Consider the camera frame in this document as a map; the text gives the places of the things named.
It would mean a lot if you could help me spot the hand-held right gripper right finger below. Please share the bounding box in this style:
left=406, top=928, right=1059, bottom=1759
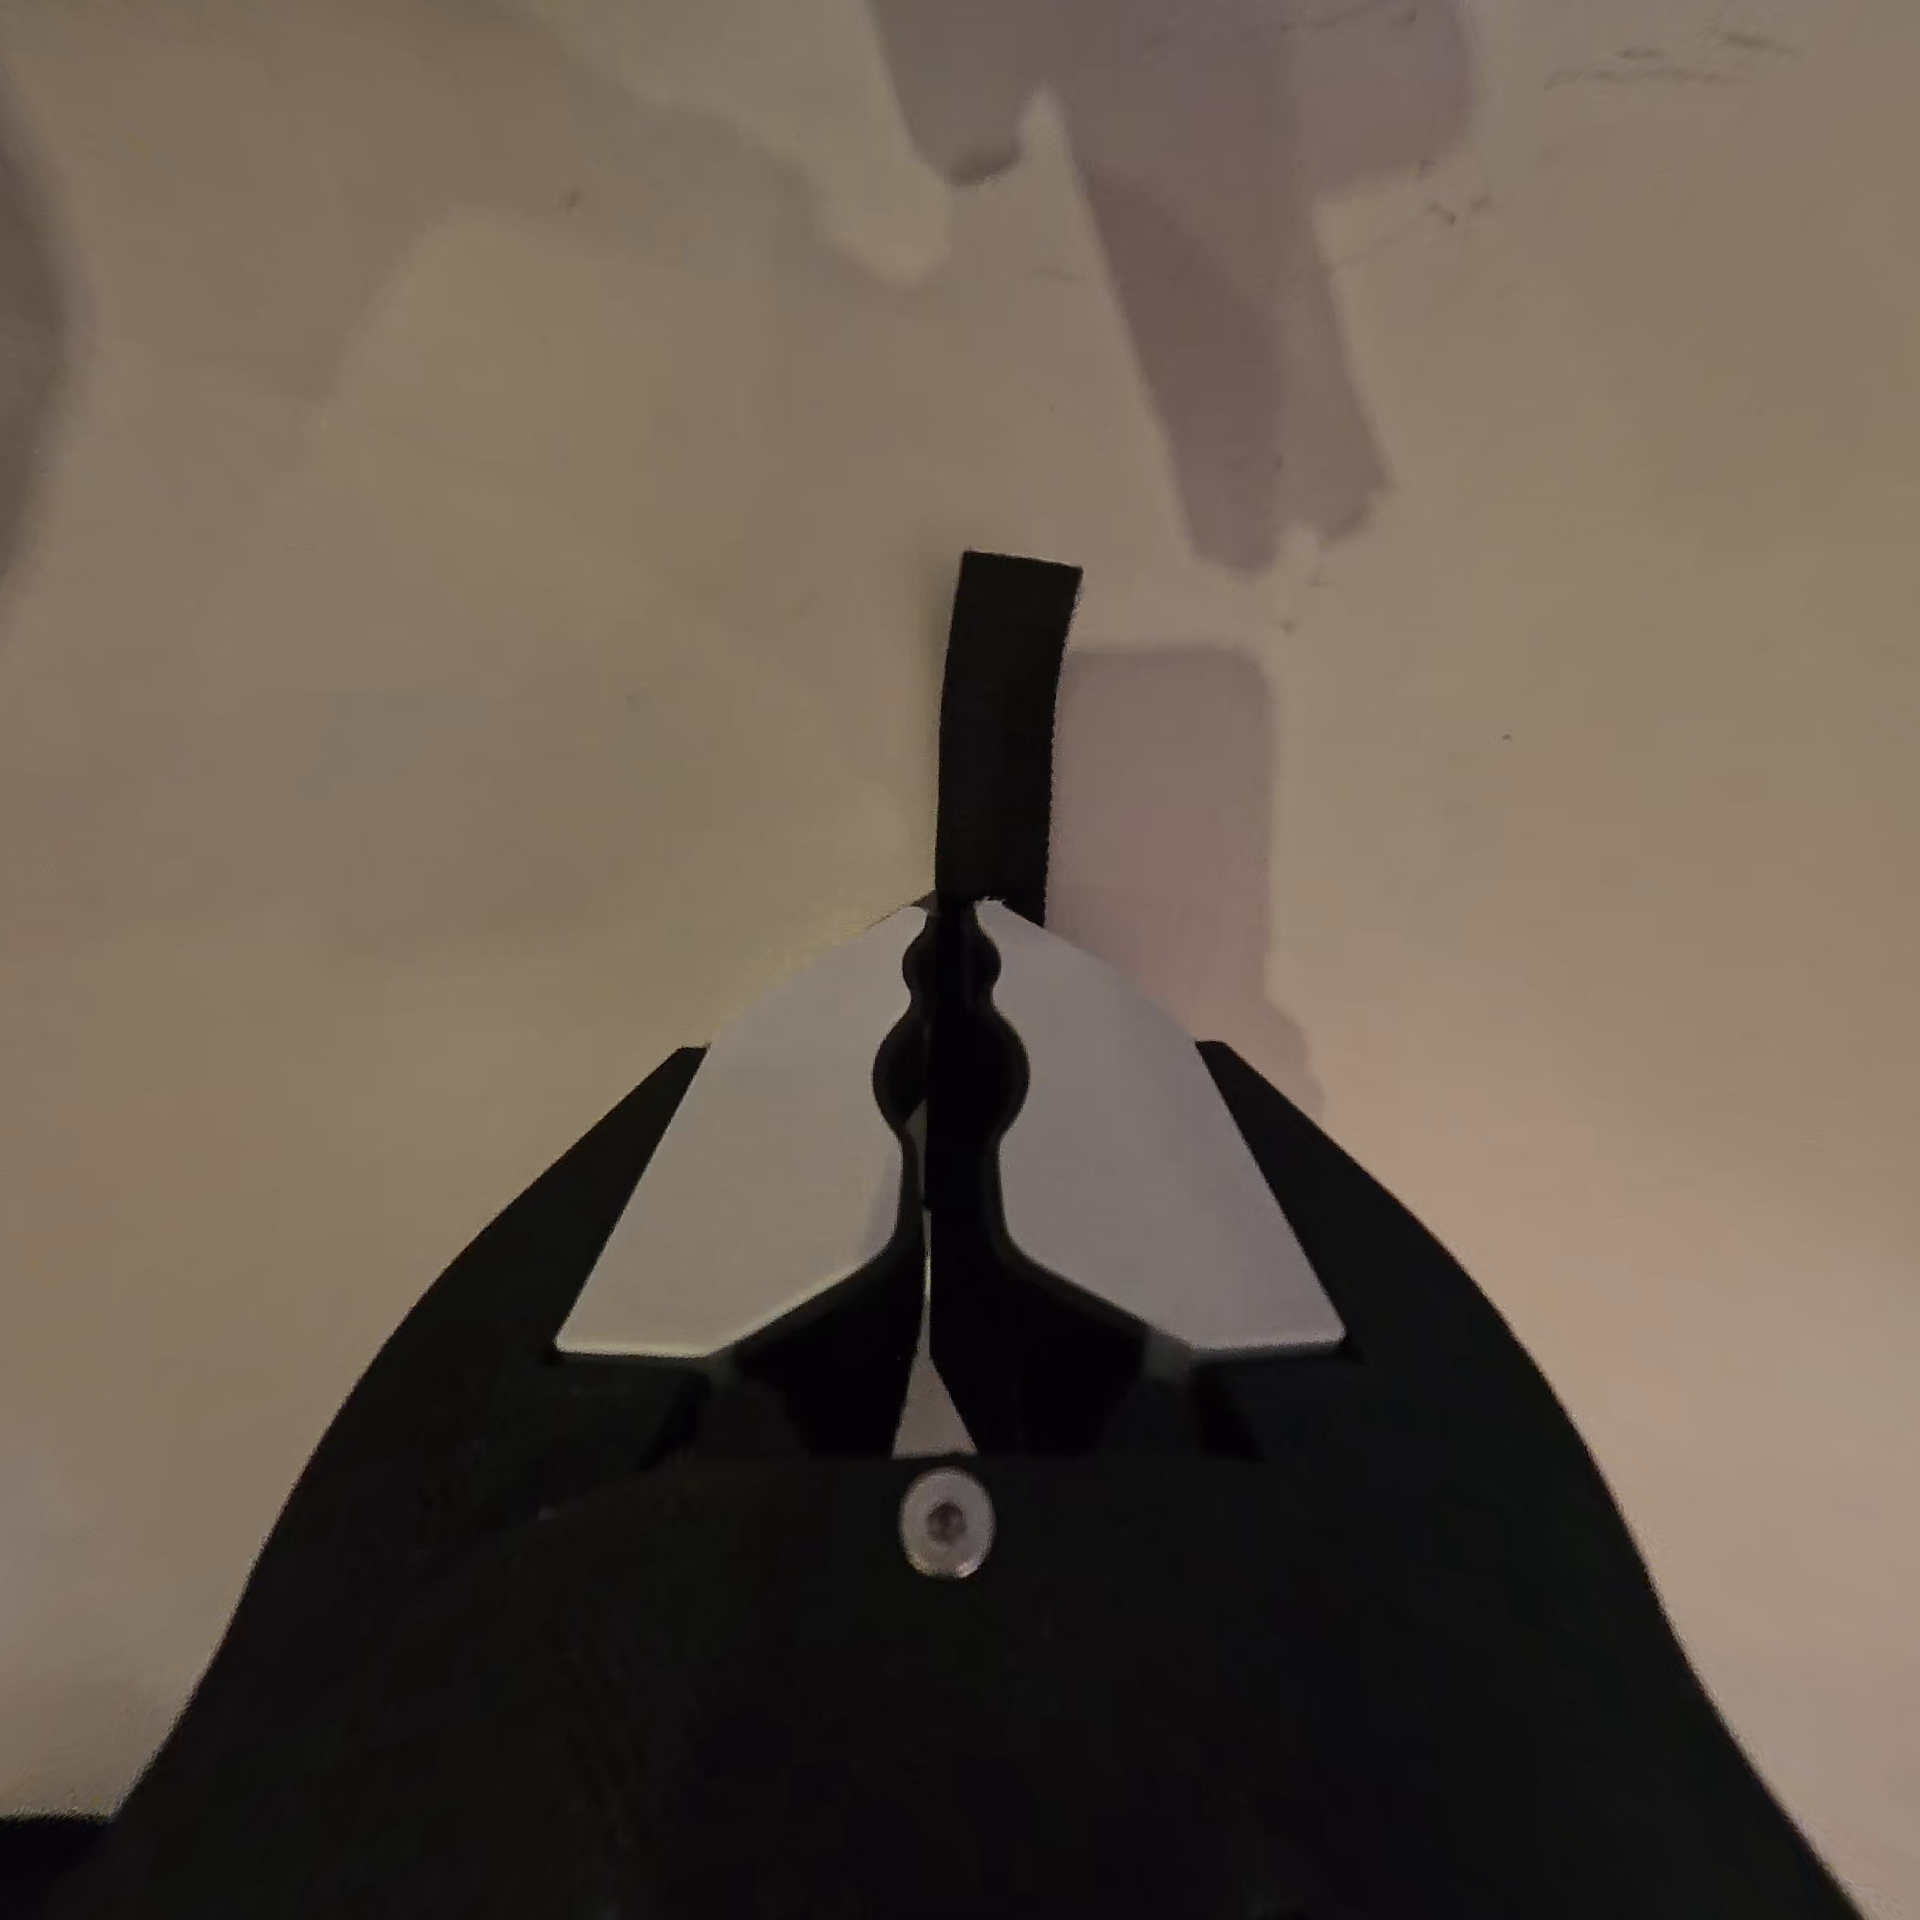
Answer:
left=930, top=894, right=1350, bottom=1457

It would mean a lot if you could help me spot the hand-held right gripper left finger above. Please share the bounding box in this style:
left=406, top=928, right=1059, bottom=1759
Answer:
left=550, top=894, right=941, bottom=1457

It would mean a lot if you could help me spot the black hook-and-loop strap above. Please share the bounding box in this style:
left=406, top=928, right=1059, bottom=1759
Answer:
left=927, top=548, right=1086, bottom=924

